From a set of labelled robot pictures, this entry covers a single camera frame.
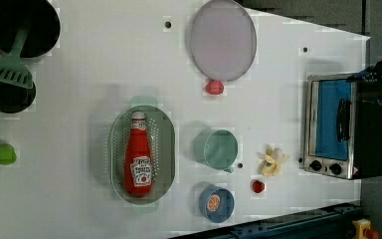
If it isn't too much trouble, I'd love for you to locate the green oval strainer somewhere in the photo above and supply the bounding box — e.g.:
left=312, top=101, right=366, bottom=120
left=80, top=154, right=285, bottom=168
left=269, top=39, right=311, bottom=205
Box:
left=107, top=96, right=175, bottom=213

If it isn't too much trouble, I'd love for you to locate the green slotted spatula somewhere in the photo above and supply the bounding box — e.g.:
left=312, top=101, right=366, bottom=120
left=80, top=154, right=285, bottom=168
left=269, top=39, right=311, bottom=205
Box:
left=0, top=27, right=33, bottom=89

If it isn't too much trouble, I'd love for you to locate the grey round plate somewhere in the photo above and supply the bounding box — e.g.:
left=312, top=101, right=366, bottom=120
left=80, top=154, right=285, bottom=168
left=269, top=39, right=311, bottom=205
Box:
left=190, top=0, right=257, bottom=81

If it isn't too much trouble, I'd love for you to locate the toaster oven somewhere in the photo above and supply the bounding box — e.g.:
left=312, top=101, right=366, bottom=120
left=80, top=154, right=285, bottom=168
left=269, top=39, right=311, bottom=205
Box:
left=303, top=74, right=382, bottom=180

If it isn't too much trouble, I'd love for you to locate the blue bowl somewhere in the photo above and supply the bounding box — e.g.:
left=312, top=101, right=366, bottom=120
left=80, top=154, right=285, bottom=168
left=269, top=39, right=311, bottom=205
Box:
left=198, top=184, right=235, bottom=223

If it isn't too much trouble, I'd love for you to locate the green pear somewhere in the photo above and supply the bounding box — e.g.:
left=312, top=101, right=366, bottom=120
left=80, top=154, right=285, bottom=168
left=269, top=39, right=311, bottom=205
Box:
left=0, top=143, right=17, bottom=165

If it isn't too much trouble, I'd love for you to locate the large black cup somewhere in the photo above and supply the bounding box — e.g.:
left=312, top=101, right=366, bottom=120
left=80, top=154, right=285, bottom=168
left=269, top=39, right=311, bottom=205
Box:
left=0, top=0, right=61, bottom=59

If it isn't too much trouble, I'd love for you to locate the strawberry near plate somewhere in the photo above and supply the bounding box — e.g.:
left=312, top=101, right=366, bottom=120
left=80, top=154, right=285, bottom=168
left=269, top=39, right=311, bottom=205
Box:
left=205, top=80, right=224, bottom=96

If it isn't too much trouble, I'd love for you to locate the yellow red clamp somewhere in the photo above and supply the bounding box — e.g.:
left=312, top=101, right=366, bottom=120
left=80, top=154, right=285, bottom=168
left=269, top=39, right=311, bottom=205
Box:
left=352, top=219, right=380, bottom=239

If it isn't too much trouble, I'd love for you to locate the green mug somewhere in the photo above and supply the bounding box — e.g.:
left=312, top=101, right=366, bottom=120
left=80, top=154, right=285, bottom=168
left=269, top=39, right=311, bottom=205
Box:
left=194, top=128, right=239, bottom=173

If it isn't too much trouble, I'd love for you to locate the peeled banana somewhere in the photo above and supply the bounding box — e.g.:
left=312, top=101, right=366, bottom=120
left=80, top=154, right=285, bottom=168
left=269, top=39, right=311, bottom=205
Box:
left=259, top=145, right=289, bottom=177

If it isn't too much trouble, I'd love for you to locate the small black cup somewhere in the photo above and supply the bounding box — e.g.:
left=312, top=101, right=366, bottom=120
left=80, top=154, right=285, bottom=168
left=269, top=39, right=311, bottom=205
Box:
left=0, top=83, right=36, bottom=114

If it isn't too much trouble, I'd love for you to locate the orange slice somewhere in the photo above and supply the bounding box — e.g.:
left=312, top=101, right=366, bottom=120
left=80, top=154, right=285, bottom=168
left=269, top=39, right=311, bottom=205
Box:
left=206, top=193, right=221, bottom=212

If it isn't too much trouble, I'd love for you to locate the strawberry near banana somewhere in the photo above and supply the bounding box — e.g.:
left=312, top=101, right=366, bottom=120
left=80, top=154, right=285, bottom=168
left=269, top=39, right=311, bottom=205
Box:
left=252, top=180, right=266, bottom=193

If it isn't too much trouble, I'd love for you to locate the red ketchup bottle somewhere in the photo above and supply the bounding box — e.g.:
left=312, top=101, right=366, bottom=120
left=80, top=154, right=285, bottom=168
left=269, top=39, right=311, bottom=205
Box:
left=124, top=112, right=153, bottom=197

